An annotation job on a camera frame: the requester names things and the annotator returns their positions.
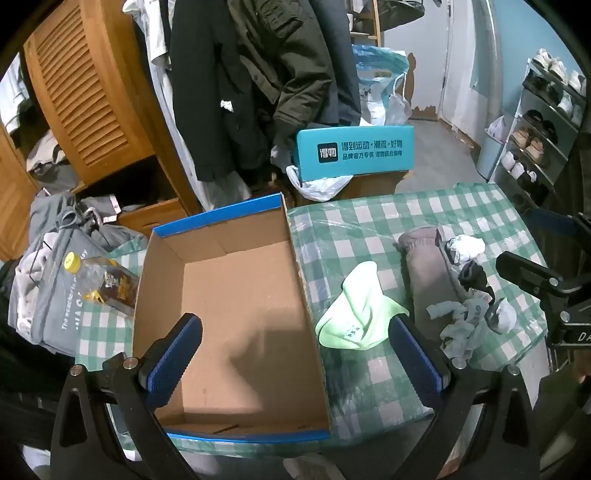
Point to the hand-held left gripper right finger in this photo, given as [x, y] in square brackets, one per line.
[415, 364]

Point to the long grey-brown sock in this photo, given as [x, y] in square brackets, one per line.
[425, 272]

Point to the grey hoodie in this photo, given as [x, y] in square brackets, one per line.
[51, 295]

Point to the wooden wardrobe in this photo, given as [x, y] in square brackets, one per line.
[152, 207]

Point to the brown cardboard box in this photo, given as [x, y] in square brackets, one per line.
[374, 184]

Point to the light blue trash bin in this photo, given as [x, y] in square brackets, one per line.
[491, 147]

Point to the pile of folded clothes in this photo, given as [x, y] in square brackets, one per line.
[32, 138]

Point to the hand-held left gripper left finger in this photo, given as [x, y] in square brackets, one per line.
[175, 360]

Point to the clear plastic bag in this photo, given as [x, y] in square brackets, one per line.
[398, 108]

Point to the green checked tablecloth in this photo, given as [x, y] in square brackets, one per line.
[360, 226]

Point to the grey-blue sock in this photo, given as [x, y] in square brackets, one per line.
[461, 327]

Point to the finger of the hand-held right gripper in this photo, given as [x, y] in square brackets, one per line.
[551, 222]
[526, 272]

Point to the blue-edged cardboard box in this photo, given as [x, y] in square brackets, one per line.
[240, 295]

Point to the light green sock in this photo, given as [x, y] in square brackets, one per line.
[355, 304]

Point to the blue plastic bag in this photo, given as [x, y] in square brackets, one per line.
[374, 78]

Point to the group of shoes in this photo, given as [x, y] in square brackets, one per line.
[540, 138]

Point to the balled white sock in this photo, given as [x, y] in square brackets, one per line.
[466, 248]

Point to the wooden shelf frame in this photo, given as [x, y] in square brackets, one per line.
[369, 21]

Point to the hanging dark jackets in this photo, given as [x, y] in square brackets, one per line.
[161, 83]

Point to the black cloth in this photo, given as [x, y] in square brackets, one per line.
[18, 369]

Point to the hanging olive green jacket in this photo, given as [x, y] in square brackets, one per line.
[286, 60]

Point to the white door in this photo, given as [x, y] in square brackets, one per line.
[466, 64]

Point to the hanging dark navy coat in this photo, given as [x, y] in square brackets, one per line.
[344, 64]

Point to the white and black sock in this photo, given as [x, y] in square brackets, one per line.
[503, 316]

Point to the yellow-capped plastic bottle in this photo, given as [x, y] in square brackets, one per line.
[99, 281]

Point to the metal shoe rack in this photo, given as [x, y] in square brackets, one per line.
[531, 120]

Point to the white plastic bag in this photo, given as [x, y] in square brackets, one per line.
[318, 187]

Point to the hanging black jacket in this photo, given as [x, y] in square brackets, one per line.
[212, 92]

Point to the teal cardboard box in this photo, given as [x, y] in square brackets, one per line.
[355, 152]

